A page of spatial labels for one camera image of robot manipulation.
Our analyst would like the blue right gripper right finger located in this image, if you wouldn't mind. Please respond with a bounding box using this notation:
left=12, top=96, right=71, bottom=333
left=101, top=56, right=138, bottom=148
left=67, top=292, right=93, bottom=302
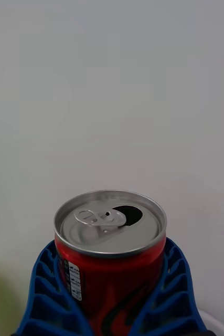
left=129, top=237, right=208, bottom=336

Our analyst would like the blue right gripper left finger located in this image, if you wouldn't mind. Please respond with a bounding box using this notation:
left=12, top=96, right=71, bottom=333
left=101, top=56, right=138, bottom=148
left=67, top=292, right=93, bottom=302
left=15, top=240, right=94, bottom=336

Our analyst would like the red drink can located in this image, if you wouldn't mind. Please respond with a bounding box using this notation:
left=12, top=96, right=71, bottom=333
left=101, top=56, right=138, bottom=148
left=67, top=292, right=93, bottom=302
left=53, top=190, right=168, bottom=336

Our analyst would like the grey plastic waste bin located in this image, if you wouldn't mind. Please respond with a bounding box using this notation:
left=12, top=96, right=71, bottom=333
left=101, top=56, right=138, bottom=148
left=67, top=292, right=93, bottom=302
left=197, top=309, right=224, bottom=336

